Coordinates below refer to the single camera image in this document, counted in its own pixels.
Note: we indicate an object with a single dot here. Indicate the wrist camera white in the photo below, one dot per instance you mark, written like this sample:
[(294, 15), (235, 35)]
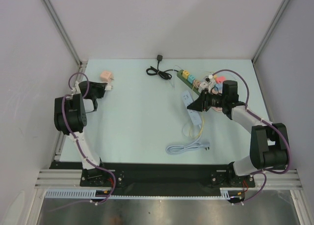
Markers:
[(76, 89), (209, 80)]

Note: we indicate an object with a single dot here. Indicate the pink deer cube socket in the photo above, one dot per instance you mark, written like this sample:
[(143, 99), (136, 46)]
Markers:
[(106, 77)]

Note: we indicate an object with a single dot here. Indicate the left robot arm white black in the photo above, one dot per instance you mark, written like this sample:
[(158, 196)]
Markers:
[(70, 118)]

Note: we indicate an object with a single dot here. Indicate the right aluminium frame post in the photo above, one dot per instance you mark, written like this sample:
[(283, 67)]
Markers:
[(270, 30)]

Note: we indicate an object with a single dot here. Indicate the yellow plug adapter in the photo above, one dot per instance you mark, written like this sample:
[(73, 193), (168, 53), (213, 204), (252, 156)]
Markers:
[(185, 74)]

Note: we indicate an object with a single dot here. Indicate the grey cable duct rail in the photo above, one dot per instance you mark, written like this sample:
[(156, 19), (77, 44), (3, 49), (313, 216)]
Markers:
[(189, 194)]

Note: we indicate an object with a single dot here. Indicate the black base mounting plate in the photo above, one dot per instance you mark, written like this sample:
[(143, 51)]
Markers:
[(174, 177)]

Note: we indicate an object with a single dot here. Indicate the pink plug adapter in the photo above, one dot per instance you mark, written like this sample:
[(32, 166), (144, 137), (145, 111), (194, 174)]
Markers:
[(196, 83)]

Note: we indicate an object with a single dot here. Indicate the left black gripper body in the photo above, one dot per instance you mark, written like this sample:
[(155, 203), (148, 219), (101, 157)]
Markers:
[(98, 90)]

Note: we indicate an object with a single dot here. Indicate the green power strip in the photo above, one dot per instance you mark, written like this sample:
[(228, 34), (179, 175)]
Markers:
[(190, 86)]

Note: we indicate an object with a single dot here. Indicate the white Honor charger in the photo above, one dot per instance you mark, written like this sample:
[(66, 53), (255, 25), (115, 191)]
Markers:
[(108, 87)]

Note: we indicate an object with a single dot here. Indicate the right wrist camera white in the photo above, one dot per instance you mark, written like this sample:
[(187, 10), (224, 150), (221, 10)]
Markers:
[(209, 80)]

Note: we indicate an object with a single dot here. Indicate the red pink cube charger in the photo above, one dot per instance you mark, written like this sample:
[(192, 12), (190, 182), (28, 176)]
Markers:
[(220, 79)]

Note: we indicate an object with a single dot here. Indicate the left aluminium frame post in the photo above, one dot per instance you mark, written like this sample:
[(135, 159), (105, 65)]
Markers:
[(51, 11)]

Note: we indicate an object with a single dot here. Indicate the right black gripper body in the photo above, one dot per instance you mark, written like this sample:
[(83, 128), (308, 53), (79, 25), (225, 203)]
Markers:
[(204, 101)]

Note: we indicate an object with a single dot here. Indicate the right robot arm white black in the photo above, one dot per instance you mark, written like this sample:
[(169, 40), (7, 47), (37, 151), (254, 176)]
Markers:
[(269, 148)]

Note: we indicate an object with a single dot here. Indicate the white charger on green strip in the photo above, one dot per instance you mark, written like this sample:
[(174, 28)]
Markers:
[(203, 85)]

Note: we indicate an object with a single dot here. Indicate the aluminium frame post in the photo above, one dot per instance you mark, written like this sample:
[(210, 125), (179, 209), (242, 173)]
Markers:
[(270, 30), (51, 11)]

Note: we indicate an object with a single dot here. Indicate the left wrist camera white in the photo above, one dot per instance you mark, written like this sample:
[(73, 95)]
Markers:
[(76, 89)]

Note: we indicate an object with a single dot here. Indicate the light blue cube charger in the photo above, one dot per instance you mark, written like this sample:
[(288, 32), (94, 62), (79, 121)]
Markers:
[(217, 89)]

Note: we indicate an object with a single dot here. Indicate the teal plug adapter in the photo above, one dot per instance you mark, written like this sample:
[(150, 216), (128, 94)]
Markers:
[(190, 79)]

